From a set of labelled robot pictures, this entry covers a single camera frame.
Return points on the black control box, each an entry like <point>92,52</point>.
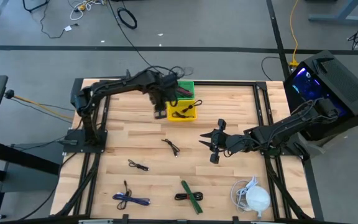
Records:
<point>78,82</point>

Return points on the orange stick black knob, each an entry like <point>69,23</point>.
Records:
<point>9,94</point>

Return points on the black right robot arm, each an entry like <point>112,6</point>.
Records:
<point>278,130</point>

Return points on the grey desk leg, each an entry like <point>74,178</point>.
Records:
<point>337,19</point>

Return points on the yellow plastic mesh basket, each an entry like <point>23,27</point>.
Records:
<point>185,119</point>

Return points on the green plastic mesh basket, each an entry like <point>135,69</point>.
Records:
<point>189,84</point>

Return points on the black computer tower blue light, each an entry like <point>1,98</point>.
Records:
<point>343,81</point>

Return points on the black aluminium table frame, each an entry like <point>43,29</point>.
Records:
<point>228,83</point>

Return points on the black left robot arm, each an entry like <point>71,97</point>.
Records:
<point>120,84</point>

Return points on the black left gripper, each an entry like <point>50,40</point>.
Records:
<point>160,96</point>

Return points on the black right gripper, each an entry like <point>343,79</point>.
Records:
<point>228,143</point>

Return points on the white bulb lamp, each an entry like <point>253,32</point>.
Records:
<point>257,199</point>

